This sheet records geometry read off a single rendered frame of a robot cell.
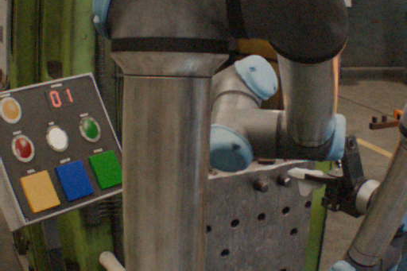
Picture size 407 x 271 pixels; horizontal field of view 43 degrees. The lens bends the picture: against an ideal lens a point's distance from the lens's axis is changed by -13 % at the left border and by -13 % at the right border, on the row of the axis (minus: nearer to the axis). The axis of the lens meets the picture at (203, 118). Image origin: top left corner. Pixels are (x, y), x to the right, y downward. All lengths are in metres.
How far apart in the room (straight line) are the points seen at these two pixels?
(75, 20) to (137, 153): 0.96
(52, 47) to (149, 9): 1.34
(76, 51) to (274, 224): 0.74
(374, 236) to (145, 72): 0.57
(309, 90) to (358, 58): 8.51
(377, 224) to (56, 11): 1.27
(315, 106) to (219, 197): 0.83
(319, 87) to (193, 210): 0.21
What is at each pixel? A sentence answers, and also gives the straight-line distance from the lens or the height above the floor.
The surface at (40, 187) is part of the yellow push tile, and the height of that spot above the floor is 1.02.
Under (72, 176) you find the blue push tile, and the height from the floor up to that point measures 1.02.
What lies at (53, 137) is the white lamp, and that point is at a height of 1.09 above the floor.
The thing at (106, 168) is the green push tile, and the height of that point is 1.01.
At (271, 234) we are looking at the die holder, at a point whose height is 0.70.
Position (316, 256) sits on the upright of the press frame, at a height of 0.42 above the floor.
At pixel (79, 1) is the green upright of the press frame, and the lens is 1.46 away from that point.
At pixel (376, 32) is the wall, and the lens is 9.38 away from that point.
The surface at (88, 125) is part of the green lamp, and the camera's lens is 1.24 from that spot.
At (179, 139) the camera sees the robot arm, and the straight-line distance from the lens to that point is 0.53.
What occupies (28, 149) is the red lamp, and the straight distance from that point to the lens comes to 1.13.
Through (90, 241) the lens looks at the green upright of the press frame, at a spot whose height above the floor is 0.69.
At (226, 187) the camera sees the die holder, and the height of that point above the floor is 0.88.
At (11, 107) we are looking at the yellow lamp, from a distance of 1.14.
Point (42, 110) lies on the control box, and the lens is 1.19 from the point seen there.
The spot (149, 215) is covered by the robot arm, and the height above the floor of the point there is 1.18.
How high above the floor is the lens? 1.40
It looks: 13 degrees down
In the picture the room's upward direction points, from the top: straight up
